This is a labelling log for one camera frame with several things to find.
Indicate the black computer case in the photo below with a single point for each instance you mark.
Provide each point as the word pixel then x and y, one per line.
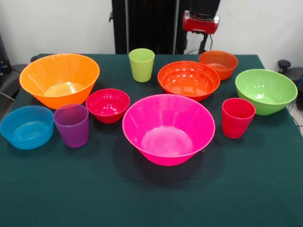
pixel 3 59

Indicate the small red-orange bowl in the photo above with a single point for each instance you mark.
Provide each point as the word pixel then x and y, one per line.
pixel 220 63

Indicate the green bowl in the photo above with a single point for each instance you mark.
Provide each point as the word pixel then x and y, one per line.
pixel 272 82

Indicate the blue bowl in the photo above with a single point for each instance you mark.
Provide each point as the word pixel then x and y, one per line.
pixel 28 142

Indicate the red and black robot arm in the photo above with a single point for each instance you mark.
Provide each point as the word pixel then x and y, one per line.
pixel 203 7

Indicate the small crimson bowl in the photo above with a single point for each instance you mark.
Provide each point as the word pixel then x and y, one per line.
pixel 106 116

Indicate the purple cup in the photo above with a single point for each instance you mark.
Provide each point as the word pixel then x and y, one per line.
pixel 73 132

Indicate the green cup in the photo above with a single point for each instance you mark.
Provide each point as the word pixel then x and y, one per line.
pixel 142 71

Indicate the large orange bowl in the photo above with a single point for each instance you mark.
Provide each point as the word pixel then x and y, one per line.
pixel 47 71

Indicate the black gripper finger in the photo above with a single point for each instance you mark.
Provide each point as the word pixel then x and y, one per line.
pixel 186 41
pixel 204 45

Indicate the wide red-orange bowl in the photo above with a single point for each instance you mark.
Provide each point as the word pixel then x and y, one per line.
pixel 189 78

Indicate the large pink bowl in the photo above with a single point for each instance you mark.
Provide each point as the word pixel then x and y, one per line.
pixel 165 118

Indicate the crimson cup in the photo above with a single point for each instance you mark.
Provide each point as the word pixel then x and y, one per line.
pixel 236 125

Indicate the black pedestal leg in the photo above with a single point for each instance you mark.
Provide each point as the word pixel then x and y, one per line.
pixel 296 75

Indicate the dark green tablecloth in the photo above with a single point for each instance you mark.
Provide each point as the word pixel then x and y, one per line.
pixel 142 194

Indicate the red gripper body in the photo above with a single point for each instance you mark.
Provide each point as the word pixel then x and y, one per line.
pixel 198 26

